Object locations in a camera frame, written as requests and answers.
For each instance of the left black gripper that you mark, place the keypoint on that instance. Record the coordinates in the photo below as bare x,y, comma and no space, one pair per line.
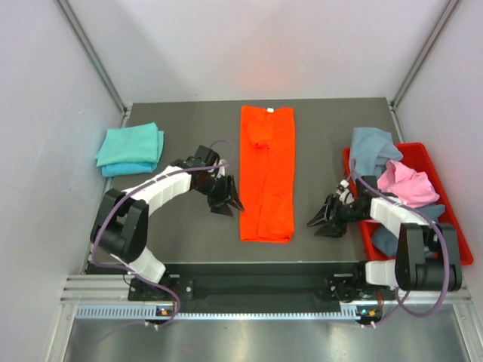
233,198

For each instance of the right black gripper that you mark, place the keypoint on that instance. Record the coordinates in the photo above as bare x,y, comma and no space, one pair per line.
334,228

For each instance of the orange t shirt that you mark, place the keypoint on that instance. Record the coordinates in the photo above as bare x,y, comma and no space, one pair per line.
267,153

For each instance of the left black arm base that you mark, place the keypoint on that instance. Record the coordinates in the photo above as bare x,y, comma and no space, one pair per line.
139,291

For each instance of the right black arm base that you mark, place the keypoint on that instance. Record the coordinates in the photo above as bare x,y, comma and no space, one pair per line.
349,288

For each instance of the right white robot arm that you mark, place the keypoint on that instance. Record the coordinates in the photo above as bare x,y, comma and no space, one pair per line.
427,255

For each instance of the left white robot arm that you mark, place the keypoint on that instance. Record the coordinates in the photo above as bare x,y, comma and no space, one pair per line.
121,225

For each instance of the pink t shirt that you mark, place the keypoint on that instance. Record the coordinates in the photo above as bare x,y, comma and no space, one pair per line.
412,187

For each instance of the folded teal t shirt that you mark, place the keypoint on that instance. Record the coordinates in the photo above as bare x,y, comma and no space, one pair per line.
138,144

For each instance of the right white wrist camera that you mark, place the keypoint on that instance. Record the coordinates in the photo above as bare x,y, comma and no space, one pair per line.
344,194

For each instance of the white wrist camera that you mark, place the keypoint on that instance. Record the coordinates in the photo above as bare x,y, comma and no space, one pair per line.
219,169
344,194

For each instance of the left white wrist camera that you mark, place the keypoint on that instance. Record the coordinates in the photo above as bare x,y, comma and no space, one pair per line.
219,169

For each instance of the left corner aluminium post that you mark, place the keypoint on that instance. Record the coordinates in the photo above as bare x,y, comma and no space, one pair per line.
77,28

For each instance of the corner aluminium post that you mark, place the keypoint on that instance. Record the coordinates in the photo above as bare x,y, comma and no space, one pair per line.
77,28
443,19

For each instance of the aluminium frame rail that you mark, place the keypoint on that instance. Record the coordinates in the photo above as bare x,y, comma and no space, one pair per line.
112,289

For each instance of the right corner aluminium post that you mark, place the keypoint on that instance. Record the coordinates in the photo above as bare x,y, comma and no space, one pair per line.
443,19

